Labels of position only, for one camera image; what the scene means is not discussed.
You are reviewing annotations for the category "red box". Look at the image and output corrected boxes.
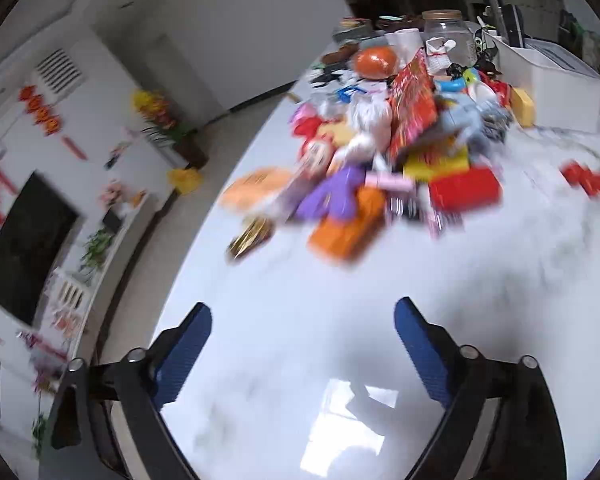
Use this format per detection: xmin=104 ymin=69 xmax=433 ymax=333
xmin=428 ymin=166 xmax=504 ymax=211

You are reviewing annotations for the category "gold foil wrapper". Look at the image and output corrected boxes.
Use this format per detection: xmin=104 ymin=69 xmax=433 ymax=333
xmin=228 ymin=217 xmax=276 ymax=261

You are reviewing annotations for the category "white tissue roll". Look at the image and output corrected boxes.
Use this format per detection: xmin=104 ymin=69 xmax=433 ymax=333
xmin=394 ymin=29 xmax=424 ymax=54

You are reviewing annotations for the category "pink packet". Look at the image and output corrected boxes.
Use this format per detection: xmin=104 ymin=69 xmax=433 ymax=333
xmin=364 ymin=170 xmax=415 ymax=192

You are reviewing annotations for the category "pale orange flat packet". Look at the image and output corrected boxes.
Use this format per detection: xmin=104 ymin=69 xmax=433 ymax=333
xmin=219 ymin=167 xmax=294 ymax=212

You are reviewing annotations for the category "green potted plant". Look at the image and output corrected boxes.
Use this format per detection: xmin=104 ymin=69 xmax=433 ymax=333
xmin=79 ymin=227 xmax=116 ymax=274

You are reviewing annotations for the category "white television cabinet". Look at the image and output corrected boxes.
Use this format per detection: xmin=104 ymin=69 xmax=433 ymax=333
xmin=15 ymin=190 xmax=163 ymax=376

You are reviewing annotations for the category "orange round packet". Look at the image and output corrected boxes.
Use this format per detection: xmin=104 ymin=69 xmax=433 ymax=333
xmin=355 ymin=46 xmax=400 ymax=80

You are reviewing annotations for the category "white air vent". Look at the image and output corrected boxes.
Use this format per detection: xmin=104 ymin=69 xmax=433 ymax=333
xmin=34 ymin=49 xmax=87 ymax=96

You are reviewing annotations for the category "red printed snack bag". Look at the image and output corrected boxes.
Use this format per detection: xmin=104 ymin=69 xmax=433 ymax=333
xmin=387 ymin=50 xmax=439 ymax=162

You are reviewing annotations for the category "purple packet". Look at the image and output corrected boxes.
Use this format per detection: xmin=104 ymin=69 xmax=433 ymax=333
xmin=295 ymin=164 xmax=367 ymax=222

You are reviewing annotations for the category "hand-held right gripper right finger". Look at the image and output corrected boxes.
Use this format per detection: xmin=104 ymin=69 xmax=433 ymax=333
xmin=393 ymin=296 xmax=568 ymax=480

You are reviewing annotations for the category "yellow and red packet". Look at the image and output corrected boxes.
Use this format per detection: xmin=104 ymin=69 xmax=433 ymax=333
xmin=403 ymin=144 xmax=471 ymax=181

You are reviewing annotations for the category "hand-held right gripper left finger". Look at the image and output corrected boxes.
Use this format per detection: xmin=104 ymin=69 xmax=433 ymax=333
xmin=37 ymin=302 xmax=213 ymax=480

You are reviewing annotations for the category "dark monitor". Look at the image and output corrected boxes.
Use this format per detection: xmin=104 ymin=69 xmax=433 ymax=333
xmin=484 ymin=0 xmax=527 ymax=49

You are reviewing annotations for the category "white plastic bag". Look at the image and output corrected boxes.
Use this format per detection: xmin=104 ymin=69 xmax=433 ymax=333
xmin=349 ymin=97 xmax=394 ymax=154

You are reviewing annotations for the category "yellow plastic bag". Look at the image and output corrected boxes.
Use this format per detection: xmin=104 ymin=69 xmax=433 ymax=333
xmin=167 ymin=166 xmax=204 ymax=195

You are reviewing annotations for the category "glass jar with cork lid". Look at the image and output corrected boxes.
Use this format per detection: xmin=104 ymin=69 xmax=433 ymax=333
xmin=421 ymin=9 xmax=478 ymax=68

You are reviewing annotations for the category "small red toy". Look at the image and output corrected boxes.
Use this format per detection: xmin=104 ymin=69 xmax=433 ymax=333
xmin=561 ymin=160 xmax=600 ymax=197

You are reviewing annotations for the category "potted plant with yellow flowers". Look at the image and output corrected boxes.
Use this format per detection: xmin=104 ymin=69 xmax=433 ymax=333
xmin=132 ymin=89 xmax=209 ymax=169

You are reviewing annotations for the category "yellow block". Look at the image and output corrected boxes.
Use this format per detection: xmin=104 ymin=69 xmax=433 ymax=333
xmin=510 ymin=87 xmax=537 ymax=128

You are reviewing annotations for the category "black television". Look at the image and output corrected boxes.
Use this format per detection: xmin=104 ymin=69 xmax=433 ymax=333
xmin=0 ymin=171 xmax=84 ymax=327

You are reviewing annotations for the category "white storage box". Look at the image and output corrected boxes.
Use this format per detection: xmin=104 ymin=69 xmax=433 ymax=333
xmin=482 ymin=30 xmax=600 ymax=134

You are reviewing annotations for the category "red hanging wall decoration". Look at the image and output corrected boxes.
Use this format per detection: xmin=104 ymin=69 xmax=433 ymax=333
xmin=18 ymin=85 xmax=89 ymax=161

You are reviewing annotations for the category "orange snack packet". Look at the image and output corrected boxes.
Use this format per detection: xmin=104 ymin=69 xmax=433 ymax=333
xmin=307 ymin=187 xmax=386 ymax=264

